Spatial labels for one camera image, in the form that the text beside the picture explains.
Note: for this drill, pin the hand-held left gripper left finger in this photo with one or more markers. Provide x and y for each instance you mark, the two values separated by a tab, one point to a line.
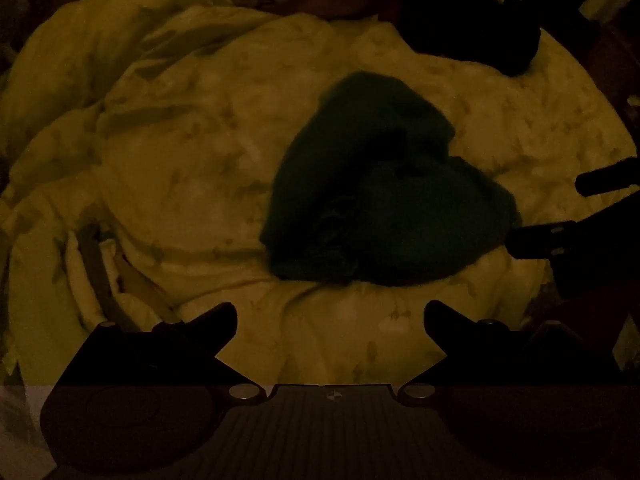
224	321

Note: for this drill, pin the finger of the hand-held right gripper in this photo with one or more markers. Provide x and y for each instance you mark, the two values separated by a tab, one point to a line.
537	240
600	180

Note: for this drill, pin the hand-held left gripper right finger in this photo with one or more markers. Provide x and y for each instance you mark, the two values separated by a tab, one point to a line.
438	319

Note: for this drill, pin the dark green small garment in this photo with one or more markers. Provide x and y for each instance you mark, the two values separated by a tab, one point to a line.
370	195

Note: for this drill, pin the cream printed blanket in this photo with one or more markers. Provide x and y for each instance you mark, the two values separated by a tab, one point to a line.
190	170

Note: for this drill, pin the dark cloth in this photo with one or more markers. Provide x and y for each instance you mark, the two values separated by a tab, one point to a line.
465	25

